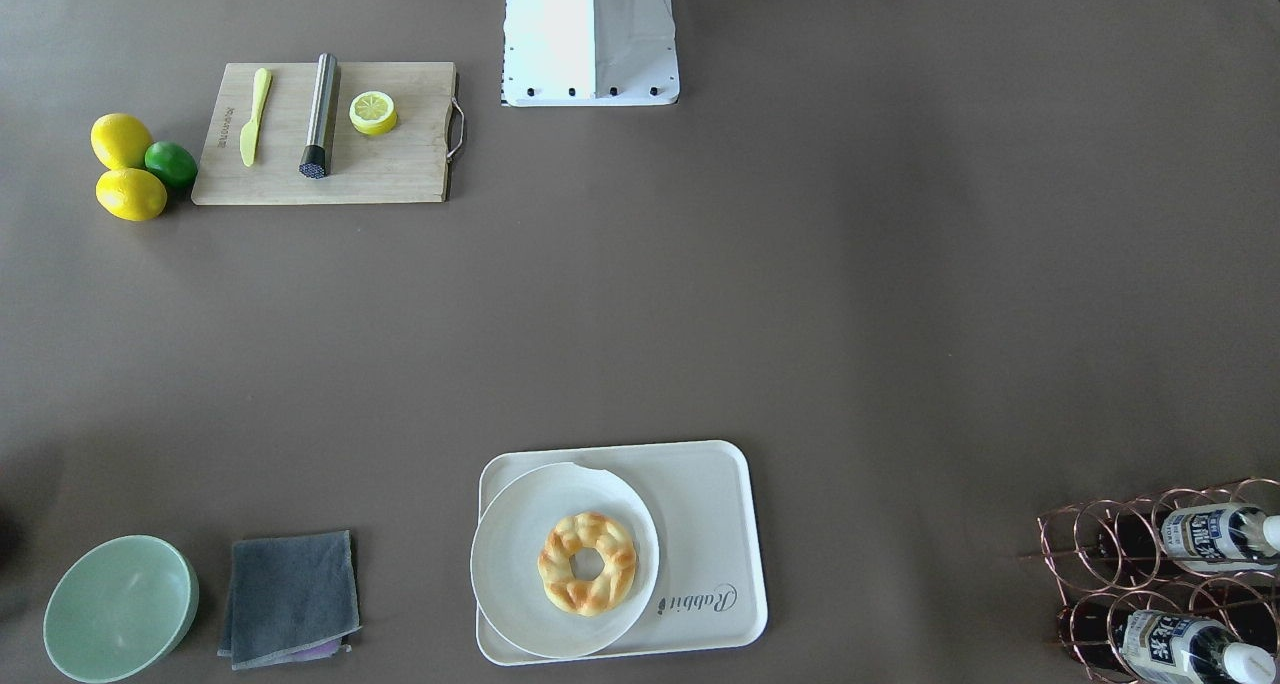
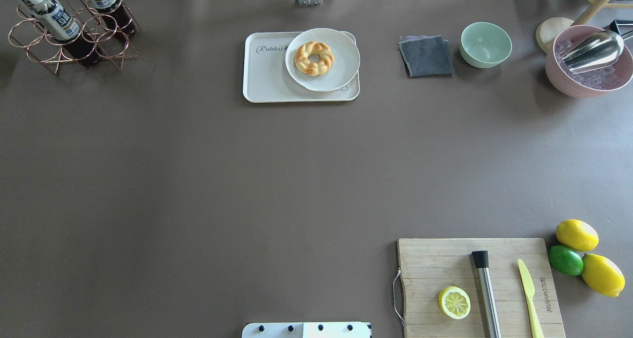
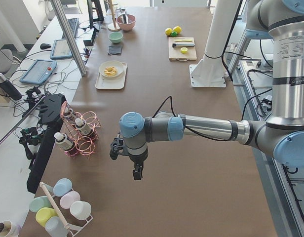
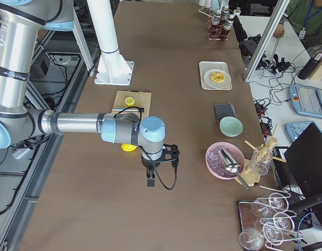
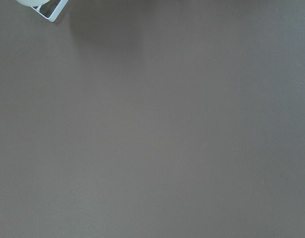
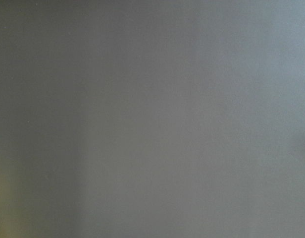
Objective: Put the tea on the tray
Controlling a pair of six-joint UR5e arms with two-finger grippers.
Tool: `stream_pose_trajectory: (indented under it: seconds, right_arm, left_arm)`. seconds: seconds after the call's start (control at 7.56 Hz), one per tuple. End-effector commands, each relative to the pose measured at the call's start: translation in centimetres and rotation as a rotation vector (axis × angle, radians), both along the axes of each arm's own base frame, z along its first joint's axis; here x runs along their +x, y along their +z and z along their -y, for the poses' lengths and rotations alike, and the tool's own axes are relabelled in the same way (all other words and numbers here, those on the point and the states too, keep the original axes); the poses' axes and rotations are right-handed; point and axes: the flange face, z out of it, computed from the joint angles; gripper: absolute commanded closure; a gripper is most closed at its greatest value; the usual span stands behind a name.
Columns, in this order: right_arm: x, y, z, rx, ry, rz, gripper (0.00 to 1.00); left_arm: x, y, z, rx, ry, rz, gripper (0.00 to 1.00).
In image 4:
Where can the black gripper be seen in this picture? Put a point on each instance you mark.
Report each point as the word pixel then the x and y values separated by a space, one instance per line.
pixel 147 163

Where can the tea bottle red liquid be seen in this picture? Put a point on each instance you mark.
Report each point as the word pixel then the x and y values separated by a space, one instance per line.
pixel 215 23

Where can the white serving tray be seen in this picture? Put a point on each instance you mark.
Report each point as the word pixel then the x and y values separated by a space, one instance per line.
pixel 208 69

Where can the tea bottle in rack front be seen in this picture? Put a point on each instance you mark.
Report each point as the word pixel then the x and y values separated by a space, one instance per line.
pixel 228 25

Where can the tea bottle in rack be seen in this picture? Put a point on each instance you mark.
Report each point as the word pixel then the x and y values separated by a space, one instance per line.
pixel 224 14
pixel 228 25

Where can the whole yellow lemon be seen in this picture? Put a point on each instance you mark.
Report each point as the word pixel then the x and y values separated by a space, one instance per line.
pixel 128 147

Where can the pink bowl with ice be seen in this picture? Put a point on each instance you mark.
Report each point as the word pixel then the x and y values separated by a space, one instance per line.
pixel 215 162

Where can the metal ice scoop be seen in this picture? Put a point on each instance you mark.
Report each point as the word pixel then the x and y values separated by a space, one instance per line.
pixel 231 166

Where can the wooden cutting board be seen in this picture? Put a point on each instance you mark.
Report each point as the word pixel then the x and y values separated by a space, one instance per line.
pixel 142 101

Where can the halved lemon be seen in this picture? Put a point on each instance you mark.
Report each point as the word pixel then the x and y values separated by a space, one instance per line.
pixel 129 101

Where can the mint green bowl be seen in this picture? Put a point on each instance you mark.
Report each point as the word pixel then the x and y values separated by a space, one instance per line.
pixel 231 126

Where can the dark grey folded cloth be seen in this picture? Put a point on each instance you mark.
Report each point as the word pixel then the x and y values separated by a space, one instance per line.
pixel 224 110

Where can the wooden mug tree stand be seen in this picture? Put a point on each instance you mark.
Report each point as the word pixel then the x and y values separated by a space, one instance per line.
pixel 271 144

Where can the clear glass jar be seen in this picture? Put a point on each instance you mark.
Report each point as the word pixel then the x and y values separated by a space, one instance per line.
pixel 260 161

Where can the wine glass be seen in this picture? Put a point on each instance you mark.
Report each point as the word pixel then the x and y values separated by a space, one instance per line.
pixel 276 227
pixel 251 239
pixel 266 207

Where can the white round plate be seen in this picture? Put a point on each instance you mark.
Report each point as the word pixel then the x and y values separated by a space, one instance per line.
pixel 223 85

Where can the blue teach pendant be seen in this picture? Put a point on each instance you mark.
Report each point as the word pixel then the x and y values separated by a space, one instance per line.
pixel 295 129
pixel 306 100

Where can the black laptop monitor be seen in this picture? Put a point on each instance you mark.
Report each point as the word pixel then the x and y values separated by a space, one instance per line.
pixel 304 159

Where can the black water bottle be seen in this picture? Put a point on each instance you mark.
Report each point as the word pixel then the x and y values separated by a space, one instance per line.
pixel 309 67

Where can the person in green sweater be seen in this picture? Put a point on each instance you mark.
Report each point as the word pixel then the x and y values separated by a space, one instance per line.
pixel 305 17

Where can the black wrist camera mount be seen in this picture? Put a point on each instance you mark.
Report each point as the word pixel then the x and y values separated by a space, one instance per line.
pixel 170 153

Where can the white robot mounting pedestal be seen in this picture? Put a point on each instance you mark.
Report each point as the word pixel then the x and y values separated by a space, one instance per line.
pixel 112 68

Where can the glazed ring donut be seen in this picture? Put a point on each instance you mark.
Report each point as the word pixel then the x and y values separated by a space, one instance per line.
pixel 217 77

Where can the copper wire bottle rack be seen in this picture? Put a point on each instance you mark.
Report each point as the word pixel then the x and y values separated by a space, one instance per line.
pixel 219 33

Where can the green handled reacher grabber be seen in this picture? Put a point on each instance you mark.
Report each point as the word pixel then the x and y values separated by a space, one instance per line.
pixel 273 53

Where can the aluminium frame post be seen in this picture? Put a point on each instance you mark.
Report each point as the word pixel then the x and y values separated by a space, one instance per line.
pixel 267 34

